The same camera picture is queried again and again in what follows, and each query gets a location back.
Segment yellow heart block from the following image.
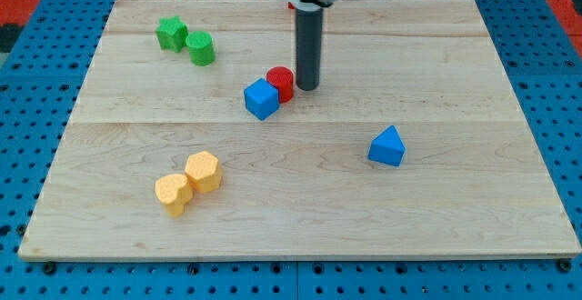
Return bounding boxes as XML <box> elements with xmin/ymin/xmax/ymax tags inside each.
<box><xmin>155</xmin><ymin>174</ymin><xmax>194</xmax><ymax>217</ymax></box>

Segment green cylinder block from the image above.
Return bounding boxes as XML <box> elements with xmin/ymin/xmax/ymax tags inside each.
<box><xmin>186</xmin><ymin>31</ymin><xmax>216</xmax><ymax>66</ymax></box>

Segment green star block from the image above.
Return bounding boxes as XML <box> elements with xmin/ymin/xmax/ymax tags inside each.
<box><xmin>156</xmin><ymin>15</ymin><xmax>188</xmax><ymax>53</ymax></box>

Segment blue triangle block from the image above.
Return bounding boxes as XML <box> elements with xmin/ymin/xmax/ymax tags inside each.
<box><xmin>367</xmin><ymin>125</ymin><xmax>406</xmax><ymax>166</ymax></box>

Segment yellow hexagon block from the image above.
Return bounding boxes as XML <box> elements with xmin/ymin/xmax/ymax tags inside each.
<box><xmin>185</xmin><ymin>151</ymin><xmax>223</xmax><ymax>194</ymax></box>

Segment blue cube block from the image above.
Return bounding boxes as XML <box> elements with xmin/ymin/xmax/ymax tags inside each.
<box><xmin>244</xmin><ymin>78</ymin><xmax>279</xmax><ymax>120</ymax></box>

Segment red cylinder block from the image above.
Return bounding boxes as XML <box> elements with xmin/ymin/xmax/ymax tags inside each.
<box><xmin>266</xmin><ymin>66</ymin><xmax>294</xmax><ymax>104</ymax></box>

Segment wooden board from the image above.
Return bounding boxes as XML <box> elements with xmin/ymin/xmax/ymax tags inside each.
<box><xmin>19</xmin><ymin>0</ymin><xmax>581</xmax><ymax>262</ymax></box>

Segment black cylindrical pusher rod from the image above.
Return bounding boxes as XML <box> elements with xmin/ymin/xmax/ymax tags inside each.
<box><xmin>296</xmin><ymin>9</ymin><xmax>323</xmax><ymax>91</ymax></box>

